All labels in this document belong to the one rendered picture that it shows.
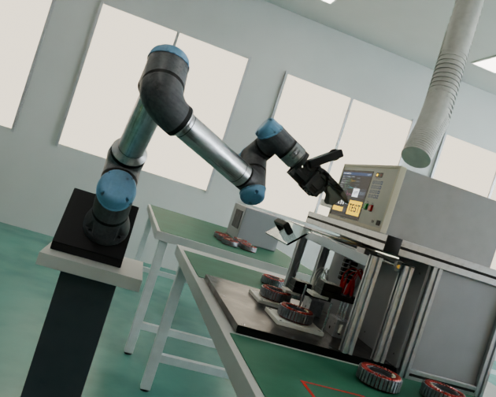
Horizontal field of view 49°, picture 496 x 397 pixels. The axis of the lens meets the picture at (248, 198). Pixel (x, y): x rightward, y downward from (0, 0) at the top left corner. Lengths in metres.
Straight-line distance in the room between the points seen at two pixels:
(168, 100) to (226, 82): 5.03
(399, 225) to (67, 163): 5.05
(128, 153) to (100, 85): 4.63
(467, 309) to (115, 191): 1.08
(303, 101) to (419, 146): 3.76
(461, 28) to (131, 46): 3.95
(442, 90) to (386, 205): 1.68
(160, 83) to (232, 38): 5.13
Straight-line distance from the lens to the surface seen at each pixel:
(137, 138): 1.68
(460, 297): 1.69
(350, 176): 1.96
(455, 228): 1.76
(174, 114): 1.42
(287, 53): 6.66
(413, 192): 1.68
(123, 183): 1.71
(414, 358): 1.67
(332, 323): 1.75
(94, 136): 6.31
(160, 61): 1.49
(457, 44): 3.40
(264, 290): 1.90
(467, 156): 7.57
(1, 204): 6.47
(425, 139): 3.04
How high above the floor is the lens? 1.10
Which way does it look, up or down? level
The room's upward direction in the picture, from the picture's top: 18 degrees clockwise
